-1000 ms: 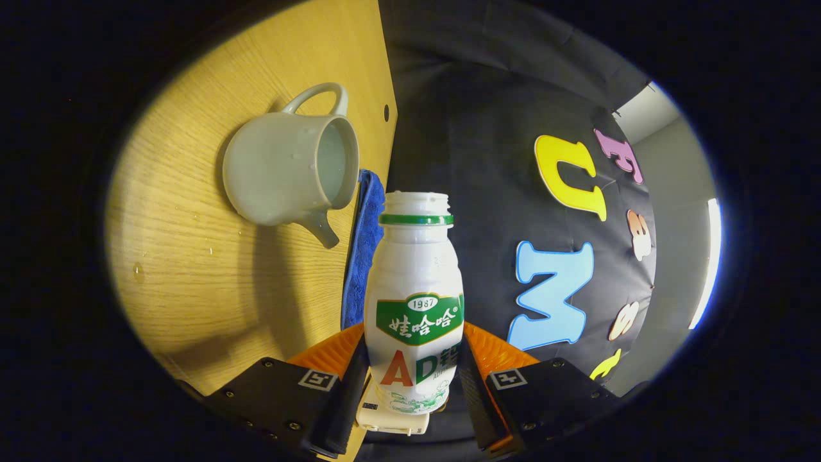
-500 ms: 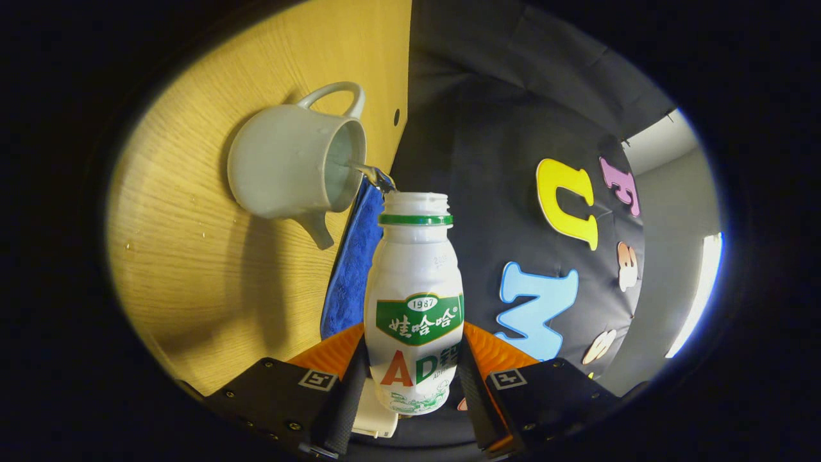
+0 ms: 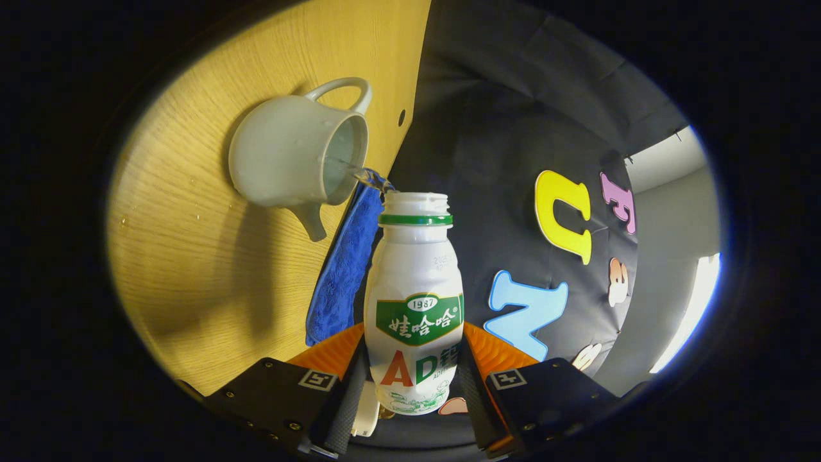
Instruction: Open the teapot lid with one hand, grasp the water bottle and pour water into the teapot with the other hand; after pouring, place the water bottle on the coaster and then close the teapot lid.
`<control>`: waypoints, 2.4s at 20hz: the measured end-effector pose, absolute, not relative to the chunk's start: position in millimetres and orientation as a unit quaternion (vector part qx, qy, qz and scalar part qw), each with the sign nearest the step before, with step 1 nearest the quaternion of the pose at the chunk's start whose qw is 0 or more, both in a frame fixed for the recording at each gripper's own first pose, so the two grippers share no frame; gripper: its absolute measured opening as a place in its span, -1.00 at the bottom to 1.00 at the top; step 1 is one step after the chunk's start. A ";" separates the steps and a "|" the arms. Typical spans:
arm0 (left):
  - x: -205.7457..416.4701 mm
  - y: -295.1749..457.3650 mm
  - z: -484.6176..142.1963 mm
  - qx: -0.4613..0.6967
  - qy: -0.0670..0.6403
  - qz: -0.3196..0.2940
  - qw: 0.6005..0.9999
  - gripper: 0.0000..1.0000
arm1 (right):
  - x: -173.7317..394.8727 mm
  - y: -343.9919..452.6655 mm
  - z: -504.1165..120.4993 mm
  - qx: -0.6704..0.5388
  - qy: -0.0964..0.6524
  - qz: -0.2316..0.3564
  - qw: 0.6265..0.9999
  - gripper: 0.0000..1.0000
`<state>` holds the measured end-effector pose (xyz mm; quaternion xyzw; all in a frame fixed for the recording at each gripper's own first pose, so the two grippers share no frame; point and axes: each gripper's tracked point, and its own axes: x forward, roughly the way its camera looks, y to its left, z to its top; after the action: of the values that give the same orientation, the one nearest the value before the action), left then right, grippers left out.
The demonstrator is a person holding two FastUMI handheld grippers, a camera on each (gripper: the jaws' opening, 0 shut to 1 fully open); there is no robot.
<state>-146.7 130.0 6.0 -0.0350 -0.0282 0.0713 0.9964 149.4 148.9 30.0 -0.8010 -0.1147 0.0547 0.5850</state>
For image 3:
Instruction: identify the white teacup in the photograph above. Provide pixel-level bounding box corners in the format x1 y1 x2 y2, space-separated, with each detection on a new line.
228 77 373 243

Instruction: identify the white water bottle green label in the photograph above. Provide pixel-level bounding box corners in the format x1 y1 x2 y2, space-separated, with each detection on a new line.
364 192 465 416

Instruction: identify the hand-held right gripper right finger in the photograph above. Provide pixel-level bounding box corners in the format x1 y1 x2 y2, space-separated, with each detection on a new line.
457 321 620 458

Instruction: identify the blue towel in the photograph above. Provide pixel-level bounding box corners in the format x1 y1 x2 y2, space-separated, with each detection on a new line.
305 183 385 347

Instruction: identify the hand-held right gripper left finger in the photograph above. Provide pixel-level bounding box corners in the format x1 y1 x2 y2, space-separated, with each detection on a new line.
204 321 369 459

